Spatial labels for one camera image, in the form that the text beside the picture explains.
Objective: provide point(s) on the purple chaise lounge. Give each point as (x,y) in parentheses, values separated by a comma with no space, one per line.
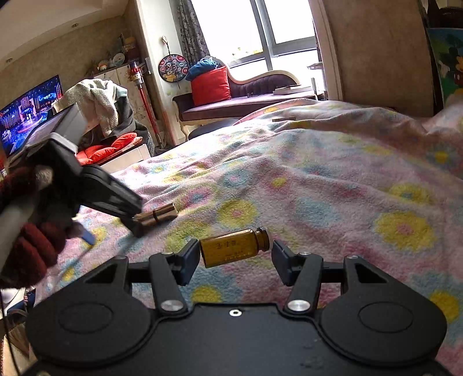
(246,97)

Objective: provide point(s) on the red cushion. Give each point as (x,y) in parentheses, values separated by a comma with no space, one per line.
(99,154)

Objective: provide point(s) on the blue cloth on lounge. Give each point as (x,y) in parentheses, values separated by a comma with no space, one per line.
(203,66)

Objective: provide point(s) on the gold lipstick tube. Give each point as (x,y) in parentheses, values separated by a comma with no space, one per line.
(156,216)

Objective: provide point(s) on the grey cream blanket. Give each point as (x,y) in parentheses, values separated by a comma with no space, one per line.
(103,103)

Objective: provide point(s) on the round dartboard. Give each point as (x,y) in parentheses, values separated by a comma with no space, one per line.
(173,68)

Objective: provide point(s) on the floral pink blanket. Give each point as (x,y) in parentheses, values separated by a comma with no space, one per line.
(331,178)

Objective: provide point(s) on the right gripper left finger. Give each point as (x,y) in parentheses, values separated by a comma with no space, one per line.
(168,272)

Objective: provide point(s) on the red gloved left hand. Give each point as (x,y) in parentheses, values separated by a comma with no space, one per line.
(36,247)

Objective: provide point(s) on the amber glass bottle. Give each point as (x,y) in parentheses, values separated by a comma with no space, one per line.
(233,247)

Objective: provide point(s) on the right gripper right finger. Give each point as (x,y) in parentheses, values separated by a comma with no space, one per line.
(302,272)

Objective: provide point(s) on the white bench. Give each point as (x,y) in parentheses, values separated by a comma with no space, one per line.
(133,156)

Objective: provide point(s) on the cartoon mouse picture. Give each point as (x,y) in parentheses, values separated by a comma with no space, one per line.
(446,44)

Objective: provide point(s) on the red square pillow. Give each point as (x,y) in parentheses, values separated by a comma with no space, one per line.
(211,87)

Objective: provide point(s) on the red stick vacuum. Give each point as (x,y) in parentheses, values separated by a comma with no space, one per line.
(136,76)

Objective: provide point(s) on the television screen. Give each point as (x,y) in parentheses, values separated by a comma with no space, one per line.
(25,113)

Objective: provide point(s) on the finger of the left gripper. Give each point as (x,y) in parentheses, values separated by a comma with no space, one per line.
(112,198)

